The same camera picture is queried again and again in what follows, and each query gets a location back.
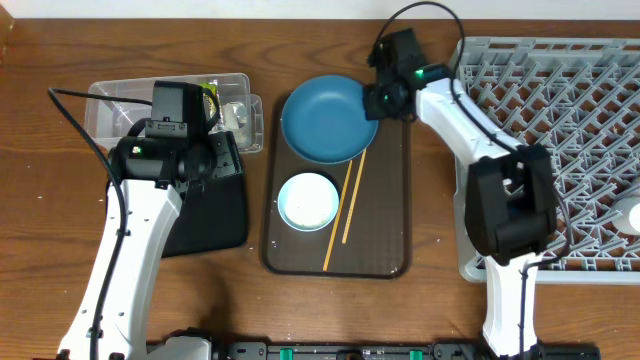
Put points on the yellow green snack wrapper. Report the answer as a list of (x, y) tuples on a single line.
[(210, 99)]

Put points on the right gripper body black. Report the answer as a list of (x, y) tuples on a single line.
[(388, 105)]

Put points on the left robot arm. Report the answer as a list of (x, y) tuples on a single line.
[(175, 187)]

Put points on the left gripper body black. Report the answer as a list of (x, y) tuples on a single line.
[(219, 160)]

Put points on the white tissue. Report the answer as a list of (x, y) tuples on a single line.
[(235, 118)]

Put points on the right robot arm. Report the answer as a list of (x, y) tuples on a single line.
[(509, 207)]

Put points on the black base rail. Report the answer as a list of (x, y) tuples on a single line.
[(456, 350)]

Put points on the dark brown serving tray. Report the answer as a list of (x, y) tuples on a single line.
[(379, 242)]

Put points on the dark blue plate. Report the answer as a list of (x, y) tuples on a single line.
[(323, 120)]

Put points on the grey dishwasher rack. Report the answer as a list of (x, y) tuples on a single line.
[(580, 99)]

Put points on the white cup green inside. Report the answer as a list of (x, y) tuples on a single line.
[(628, 219)]

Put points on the clear plastic bin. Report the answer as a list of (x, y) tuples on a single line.
[(108, 121)]

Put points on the light blue bowl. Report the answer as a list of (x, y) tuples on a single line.
[(308, 202)]

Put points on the black plastic bin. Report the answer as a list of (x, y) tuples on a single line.
[(213, 216)]

